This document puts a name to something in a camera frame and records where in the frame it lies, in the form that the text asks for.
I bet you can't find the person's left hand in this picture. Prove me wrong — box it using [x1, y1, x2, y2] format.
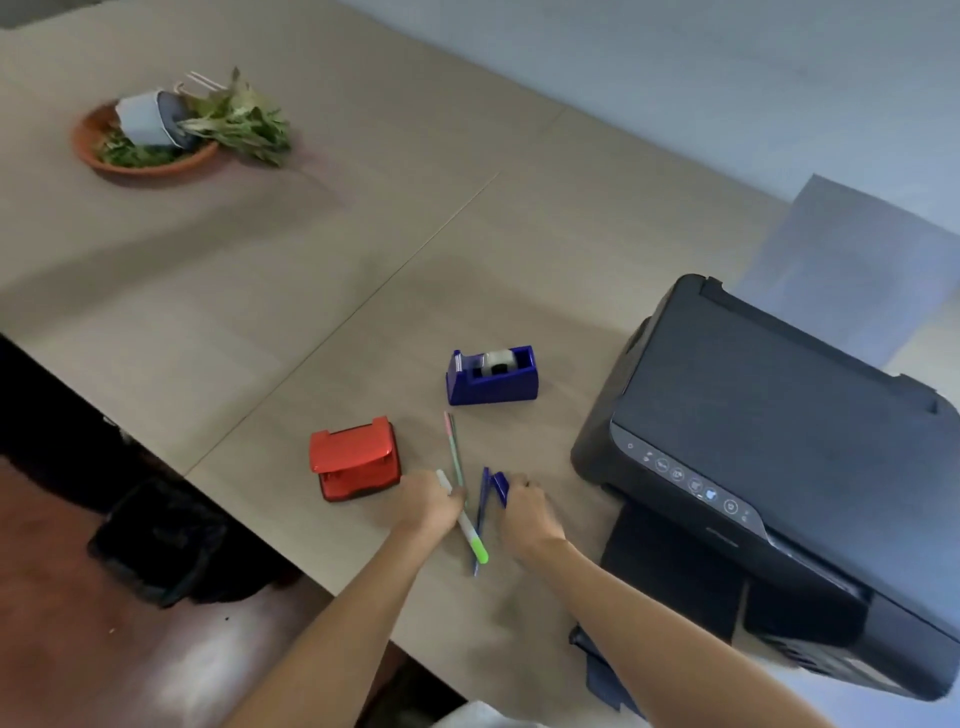
[393, 472, 467, 543]

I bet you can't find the person's right hand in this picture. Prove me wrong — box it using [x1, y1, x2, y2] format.
[498, 481, 568, 566]

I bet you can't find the white highlighter with green cap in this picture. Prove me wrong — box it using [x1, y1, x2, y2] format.
[436, 469, 490, 565]

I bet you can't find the person's right forearm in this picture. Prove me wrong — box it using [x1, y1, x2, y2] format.
[517, 536, 835, 728]

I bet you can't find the person's left forearm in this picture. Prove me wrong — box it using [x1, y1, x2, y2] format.
[223, 521, 450, 728]

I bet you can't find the blue pen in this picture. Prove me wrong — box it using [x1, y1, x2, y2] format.
[471, 466, 491, 578]

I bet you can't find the green pencil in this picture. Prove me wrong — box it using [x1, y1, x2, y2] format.
[442, 410, 467, 498]

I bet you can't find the red hole punch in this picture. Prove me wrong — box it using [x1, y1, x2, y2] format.
[309, 417, 403, 504]

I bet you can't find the blue tape dispenser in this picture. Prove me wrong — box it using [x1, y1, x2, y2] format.
[445, 345, 540, 407]

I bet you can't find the black printer output tray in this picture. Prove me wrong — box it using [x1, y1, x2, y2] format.
[568, 501, 753, 714]

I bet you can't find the person's white clothing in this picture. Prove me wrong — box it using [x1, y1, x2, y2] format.
[442, 700, 550, 728]

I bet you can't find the black printer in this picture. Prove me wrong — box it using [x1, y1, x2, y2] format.
[570, 273, 960, 703]

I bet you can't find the black waste bin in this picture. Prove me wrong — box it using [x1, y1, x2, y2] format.
[86, 476, 235, 609]

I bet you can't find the white paper sheet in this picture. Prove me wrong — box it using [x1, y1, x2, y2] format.
[738, 174, 960, 369]

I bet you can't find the green leafy plant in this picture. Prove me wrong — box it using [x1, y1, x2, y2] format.
[176, 67, 294, 168]

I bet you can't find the terracotta dish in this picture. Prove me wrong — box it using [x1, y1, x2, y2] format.
[72, 101, 223, 178]

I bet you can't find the white plant pot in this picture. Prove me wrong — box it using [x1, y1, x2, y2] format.
[114, 90, 201, 152]

